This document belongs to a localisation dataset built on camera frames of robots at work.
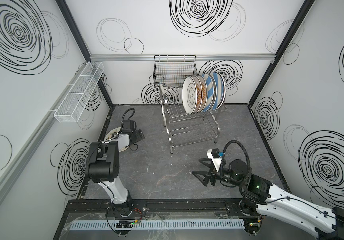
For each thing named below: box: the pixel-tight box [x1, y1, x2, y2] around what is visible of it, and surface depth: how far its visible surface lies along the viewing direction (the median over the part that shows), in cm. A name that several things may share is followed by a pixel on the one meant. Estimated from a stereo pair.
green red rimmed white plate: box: [220, 74, 226, 107], surface depth 71 cm
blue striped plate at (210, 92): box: [201, 73, 215, 112], surface depth 72 cm
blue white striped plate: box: [213, 72, 226, 110], surface depth 73 cm
